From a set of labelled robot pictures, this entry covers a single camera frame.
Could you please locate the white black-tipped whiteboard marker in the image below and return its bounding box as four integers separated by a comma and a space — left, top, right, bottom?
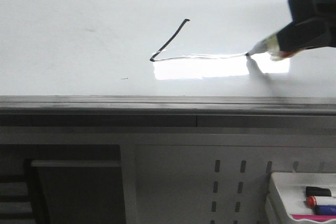
245, 33, 302, 61

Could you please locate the white plastic storage tray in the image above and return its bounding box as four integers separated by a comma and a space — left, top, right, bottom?
265, 172, 335, 223

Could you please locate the white perforated metal panel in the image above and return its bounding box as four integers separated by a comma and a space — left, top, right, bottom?
135, 145, 335, 223

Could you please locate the red-capped white marker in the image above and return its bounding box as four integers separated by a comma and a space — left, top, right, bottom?
306, 196, 336, 208

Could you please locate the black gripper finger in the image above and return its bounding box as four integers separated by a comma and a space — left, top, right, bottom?
276, 17, 335, 52
288, 0, 335, 23

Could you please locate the blue marker in tray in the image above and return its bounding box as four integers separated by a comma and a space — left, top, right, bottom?
314, 205, 336, 216

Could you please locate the dark cabinet door panel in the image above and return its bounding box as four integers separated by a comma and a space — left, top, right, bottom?
31, 160, 126, 223

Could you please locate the white whiteboard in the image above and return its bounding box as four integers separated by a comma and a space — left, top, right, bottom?
1, 0, 335, 98

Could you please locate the grey aluminium whiteboard tray rail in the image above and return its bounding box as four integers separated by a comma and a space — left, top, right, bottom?
1, 95, 335, 115

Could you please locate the pink item in tray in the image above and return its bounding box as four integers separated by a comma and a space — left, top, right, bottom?
291, 215, 335, 222

